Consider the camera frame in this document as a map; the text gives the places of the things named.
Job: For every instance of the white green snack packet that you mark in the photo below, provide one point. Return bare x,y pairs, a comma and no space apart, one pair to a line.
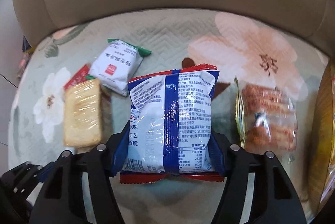
117,63

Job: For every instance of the blue white red chip bag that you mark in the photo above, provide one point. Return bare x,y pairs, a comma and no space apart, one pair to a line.
170,126

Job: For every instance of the small red packet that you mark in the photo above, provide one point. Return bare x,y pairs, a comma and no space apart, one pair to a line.
79,77

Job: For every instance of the floral quilted seat cover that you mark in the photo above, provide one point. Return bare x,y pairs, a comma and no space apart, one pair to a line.
239,46

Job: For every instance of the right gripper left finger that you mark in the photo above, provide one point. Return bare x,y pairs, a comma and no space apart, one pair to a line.
76,188

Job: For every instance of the gold ribbed glass plate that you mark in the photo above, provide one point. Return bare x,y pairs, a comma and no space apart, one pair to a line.
321,160

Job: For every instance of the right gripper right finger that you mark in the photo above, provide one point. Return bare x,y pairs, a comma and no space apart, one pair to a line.
274,198

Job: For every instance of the square cracker stack packet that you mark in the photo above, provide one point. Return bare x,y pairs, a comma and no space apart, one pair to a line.
82,114

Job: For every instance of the brown biscuit clear packet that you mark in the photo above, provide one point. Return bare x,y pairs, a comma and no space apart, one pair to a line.
266,119

